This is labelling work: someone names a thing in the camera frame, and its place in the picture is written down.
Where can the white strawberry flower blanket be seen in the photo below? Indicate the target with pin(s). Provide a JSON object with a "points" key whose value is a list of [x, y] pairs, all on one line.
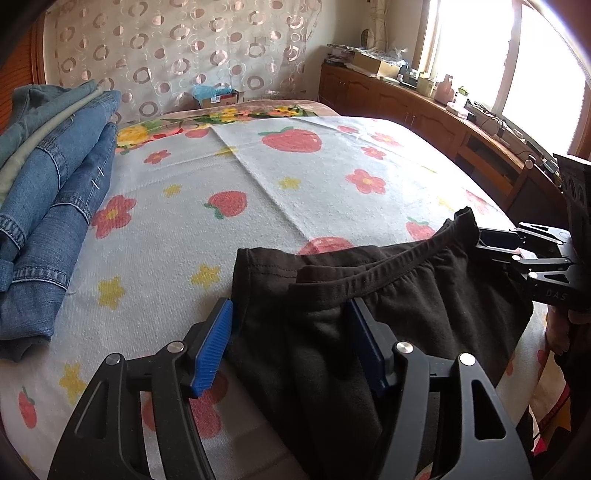
{"points": [[184, 184]]}

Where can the yellow flower bed cover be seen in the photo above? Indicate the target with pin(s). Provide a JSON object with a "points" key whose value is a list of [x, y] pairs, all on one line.
{"points": [[138, 136]]}

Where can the wooden ribbed headboard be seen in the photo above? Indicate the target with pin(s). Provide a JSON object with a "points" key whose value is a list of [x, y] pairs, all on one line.
{"points": [[38, 60]]}

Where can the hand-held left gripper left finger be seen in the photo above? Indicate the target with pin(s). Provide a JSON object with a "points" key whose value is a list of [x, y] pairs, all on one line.
{"points": [[213, 350]]}

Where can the beige window curtain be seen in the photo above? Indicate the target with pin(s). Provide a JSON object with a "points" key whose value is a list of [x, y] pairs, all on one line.
{"points": [[381, 25]]}

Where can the light blue jeans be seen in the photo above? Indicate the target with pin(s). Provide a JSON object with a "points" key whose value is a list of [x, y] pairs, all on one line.
{"points": [[32, 106]]}

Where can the small cardboard box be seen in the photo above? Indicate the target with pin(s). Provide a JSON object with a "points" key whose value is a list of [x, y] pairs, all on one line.
{"points": [[228, 99]]}

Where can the cardboard box with blue bag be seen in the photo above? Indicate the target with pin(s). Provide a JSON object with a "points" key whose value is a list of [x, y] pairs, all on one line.
{"points": [[210, 92]]}

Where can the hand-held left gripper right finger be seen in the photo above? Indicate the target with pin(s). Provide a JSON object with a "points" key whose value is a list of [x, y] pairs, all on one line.
{"points": [[369, 353]]}

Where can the circle patterned curtain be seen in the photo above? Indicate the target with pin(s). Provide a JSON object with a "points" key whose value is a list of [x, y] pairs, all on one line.
{"points": [[184, 46]]}

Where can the wooden sideboard cabinet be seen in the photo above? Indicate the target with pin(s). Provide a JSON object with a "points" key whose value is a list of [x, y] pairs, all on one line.
{"points": [[369, 97]]}

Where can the bright window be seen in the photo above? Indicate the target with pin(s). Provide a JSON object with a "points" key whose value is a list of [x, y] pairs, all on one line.
{"points": [[461, 41]]}

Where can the medium blue jeans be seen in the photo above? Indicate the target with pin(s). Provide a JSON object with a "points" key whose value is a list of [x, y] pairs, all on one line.
{"points": [[46, 180]]}

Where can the large cardboard box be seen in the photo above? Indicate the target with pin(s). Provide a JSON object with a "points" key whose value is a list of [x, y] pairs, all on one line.
{"points": [[376, 64]]}

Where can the wooden chair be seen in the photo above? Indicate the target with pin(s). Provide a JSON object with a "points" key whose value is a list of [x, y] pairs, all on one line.
{"points": [[489, 161]]}

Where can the black pants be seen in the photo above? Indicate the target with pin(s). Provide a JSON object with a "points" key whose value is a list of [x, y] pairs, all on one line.
{"points": [[314, 332]]}

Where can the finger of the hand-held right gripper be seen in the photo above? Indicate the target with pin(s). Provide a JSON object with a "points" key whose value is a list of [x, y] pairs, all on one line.
{"points": [[498, 237], [540, 267]]}

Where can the person's right hand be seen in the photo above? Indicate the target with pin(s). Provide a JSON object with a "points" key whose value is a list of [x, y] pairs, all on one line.
{"points": [[579, 317]]}

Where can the dark blue jeans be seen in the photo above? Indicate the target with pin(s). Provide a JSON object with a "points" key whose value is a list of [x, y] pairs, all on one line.
{"points": [[41, 277]]}

